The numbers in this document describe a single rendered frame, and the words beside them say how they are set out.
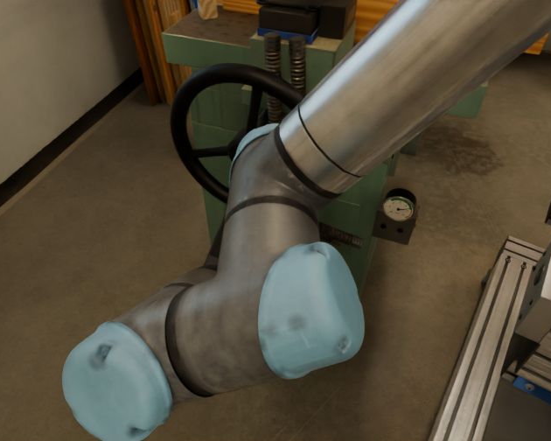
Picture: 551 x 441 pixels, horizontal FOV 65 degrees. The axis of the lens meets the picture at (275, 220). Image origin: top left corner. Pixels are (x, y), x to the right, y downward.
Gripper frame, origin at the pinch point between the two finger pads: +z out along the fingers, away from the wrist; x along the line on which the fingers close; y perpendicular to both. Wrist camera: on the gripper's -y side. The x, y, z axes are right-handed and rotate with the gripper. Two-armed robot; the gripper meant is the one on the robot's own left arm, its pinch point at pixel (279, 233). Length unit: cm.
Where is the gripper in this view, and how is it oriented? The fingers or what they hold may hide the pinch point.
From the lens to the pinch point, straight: 58.9
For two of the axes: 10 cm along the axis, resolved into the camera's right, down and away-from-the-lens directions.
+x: 9.3, 2.7, -2.5
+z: 3.1, -2.1, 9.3
